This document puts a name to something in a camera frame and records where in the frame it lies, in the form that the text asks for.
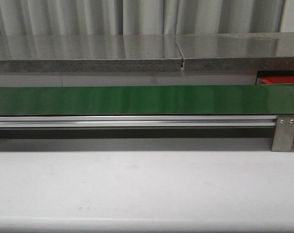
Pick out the grey stone shelf right slab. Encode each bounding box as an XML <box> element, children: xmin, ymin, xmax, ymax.
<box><xmin>175</xmin><ymin>33</ymin><xmax>294</xmax><ymax>71</ymax></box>

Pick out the grey stone shelf slab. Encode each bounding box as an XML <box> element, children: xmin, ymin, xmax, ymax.
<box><xmin>175</xmin><ymin>33</ymin><xmax>294</xmax><ymax>71</ymax></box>
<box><xmin>0</xmin><ymin>35</ymin><xmax>182</xmax><ymax>73</ymax></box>

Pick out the green conveyor belt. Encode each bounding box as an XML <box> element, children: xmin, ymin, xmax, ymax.
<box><xmin>0</xmin><ymin>85</ymin><xmax>294</xmax><ymax>116</ymax></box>

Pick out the red plastic tray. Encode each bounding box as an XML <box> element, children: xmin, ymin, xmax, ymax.
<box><xmin>261</xmin><ymin>76</ymin><xmax>294</xmax><ymax>85</ymax></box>

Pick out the grey stone shelf left slab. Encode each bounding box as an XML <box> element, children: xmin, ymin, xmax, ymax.
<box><xmin>0</xmin><ymin>35</ymin><xmax>182</xmax><ymax>73</ymax></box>

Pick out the white pleated curtain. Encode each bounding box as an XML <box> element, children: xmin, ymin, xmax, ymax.
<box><xmin>0</xmin><ymin>0</ymin><xmax>285</xmax><ymax>35</ymax></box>

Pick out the steel conveyor support bracket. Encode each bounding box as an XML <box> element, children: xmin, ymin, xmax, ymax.
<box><xmin>271</xmin><ymin>115</ymin><xmax>294</xmax><ymax>152</ymax></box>

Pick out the aluminium conveyor side rail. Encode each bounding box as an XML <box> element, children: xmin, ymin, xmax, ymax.
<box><xmin>0</xmin><ymin>115</ymin><xmax>277</xmax><ymax>128</ymax></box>

